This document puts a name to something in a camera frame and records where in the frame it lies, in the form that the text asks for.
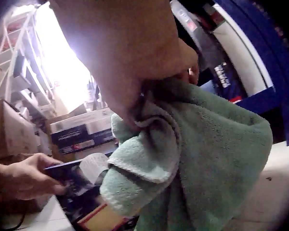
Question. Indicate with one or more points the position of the dark printed box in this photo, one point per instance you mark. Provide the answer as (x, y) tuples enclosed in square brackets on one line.
[(82, 190)]

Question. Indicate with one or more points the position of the blue metal shelf rack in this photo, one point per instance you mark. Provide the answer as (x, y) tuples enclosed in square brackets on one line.
[(245, 55)]

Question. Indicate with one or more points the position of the person's right hand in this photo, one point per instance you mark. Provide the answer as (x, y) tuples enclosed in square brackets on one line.
[(125, 48)]

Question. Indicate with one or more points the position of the person's left thumb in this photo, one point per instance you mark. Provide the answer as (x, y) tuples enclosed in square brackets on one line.
[(47, 160)]

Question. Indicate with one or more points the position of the person's left fingers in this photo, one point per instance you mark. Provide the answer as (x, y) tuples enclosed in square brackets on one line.
[(51, 186)]

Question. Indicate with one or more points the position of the white metal shelf rack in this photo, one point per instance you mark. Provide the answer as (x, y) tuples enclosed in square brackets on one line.
[(24, 60)]

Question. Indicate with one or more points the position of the stack of dark printed boxes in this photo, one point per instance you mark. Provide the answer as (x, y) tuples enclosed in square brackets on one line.
[(84, 134)]

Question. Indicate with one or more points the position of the person's left hand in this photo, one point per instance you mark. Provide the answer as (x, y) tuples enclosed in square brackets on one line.
[(21, 178)]

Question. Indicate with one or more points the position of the person's right fingers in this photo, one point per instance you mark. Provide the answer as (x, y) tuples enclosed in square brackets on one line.
[(189, 72)]

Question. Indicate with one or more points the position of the green microfibre cloth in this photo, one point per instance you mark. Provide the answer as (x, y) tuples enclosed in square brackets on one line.
[(207, 154)]

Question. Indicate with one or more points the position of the brown cardboard carton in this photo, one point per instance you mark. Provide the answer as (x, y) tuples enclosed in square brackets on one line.
[(9, 130)]

